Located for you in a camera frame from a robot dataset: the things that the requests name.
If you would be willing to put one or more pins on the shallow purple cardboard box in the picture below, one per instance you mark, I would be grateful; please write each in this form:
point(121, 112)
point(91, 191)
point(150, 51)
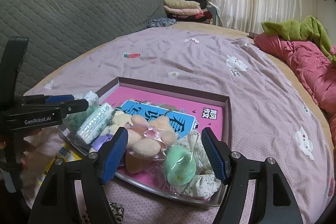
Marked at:
point(216, 200)

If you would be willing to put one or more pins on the pink quilted comforter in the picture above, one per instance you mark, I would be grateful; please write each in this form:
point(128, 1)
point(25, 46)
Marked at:
point(313, 69)

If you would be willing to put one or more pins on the beige bear with tiara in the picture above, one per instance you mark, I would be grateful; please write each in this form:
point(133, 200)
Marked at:
point(147, 142)

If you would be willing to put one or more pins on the blue patterned cloth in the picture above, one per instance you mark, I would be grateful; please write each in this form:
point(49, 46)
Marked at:
point(161, 22)

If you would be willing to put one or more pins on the floral white scrunchie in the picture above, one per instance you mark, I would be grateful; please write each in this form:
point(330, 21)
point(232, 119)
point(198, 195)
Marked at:
point(204, 183)

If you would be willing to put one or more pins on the pink and blue book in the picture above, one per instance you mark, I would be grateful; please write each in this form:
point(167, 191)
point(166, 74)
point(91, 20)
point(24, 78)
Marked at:
point(186, 113)

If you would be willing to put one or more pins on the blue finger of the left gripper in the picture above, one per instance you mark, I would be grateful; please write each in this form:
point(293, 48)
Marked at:
point(40, 99)
point(64, 108)

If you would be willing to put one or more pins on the green plush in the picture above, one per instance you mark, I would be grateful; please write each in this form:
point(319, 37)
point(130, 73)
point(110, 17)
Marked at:
point(181, 165)

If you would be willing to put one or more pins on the stack of folded clothes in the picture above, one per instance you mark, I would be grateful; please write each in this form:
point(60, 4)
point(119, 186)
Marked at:
point(198, 11)

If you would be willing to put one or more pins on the yellow cartoon snack packet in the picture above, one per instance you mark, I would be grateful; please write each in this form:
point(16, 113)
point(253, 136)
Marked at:
point(67, 153)

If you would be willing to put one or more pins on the green blanket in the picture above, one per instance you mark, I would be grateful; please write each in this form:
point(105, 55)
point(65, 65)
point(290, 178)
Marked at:
point(311, 29)

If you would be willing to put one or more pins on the hand with red nails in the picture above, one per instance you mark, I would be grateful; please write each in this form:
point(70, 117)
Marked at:
point(18, 142)

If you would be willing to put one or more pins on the grey quilted headboard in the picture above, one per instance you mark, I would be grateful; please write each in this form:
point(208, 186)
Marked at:
point(61, 30)

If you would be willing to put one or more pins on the cream bear purple dress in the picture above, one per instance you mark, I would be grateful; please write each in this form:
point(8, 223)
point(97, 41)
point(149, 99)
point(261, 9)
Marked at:
point(119, 120)

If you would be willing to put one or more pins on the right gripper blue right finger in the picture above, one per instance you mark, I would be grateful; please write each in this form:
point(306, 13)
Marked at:
point(218, 155)

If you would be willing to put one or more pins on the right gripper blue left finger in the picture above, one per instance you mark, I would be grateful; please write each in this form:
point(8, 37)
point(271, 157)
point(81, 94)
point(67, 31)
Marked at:
point(111, 153)

